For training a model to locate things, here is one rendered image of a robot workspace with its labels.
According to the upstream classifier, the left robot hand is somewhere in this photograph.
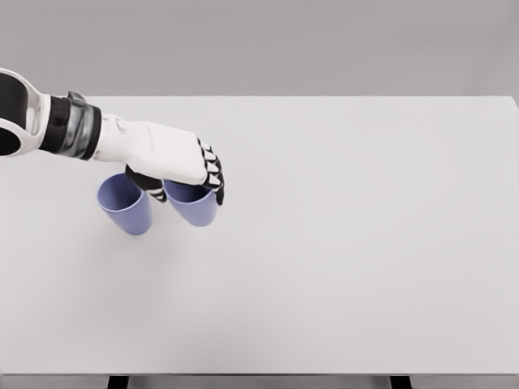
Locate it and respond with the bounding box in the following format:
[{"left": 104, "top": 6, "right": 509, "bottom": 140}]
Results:
[{"left": 124, "top": 121, "right": 226, "bottom": 207}]

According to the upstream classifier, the blue plastic cup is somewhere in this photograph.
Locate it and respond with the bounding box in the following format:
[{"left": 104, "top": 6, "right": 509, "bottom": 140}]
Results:
[
  {"left": 96, "top": 172, "right": 154, "bottom": 236},
  {"left": 162, "top": 178, "right": 218, "bottom": 228}
]

